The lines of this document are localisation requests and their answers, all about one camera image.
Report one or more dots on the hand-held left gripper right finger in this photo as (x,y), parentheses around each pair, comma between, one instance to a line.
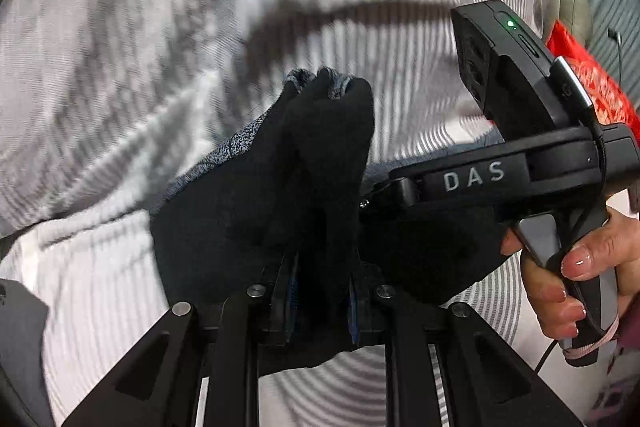
(362,312)

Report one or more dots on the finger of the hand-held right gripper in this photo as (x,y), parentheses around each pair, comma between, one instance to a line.
(400,194)

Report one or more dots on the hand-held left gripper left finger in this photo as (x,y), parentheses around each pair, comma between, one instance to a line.
(280,307)

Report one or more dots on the black pants with patterned lining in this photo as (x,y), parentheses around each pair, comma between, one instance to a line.
(310,167)

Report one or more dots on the person's right hand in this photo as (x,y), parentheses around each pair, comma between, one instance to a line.
(600,247)

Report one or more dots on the red embroidered cushion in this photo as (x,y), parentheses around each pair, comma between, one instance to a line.
(600,82)

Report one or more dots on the white striped bed sheet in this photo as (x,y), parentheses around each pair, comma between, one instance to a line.
(100,282)

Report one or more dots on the grey shirt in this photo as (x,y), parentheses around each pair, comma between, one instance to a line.
(25,347)

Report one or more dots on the grey white striped duvet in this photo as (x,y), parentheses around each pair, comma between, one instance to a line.
(150,32)

